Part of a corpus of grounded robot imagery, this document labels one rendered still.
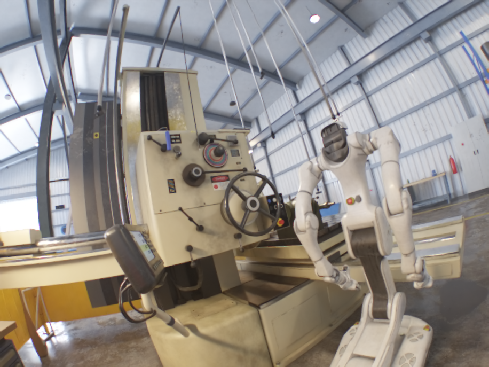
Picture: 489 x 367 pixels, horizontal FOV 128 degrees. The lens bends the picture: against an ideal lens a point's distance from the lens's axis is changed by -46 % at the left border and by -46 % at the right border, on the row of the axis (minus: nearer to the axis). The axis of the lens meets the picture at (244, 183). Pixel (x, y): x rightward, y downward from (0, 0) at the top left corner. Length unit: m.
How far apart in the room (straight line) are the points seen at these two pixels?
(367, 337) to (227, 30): 8.82
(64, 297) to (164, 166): 3.09
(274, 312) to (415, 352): 1.01
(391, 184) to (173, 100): 2.13
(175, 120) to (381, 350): 2.39
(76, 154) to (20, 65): 9.21
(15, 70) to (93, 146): 9.46
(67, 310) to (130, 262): 3.35
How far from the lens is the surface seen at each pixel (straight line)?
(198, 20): 8.53
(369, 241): 1.05
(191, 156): 1.40
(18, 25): 9.82
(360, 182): 1.02
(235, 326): 1.55
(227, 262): 2.11
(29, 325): 3.22
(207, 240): 1.33
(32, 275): 1.71
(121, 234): 0.70
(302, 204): 1.04
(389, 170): 0.84
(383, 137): 0.94
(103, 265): 1.55
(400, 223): 0.82
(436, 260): 1.42
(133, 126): 2.17
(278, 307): 1.71
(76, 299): 3.90
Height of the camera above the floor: 1.23
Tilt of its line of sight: 9 degrees up
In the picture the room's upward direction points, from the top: 13 degrees counter-clockwise
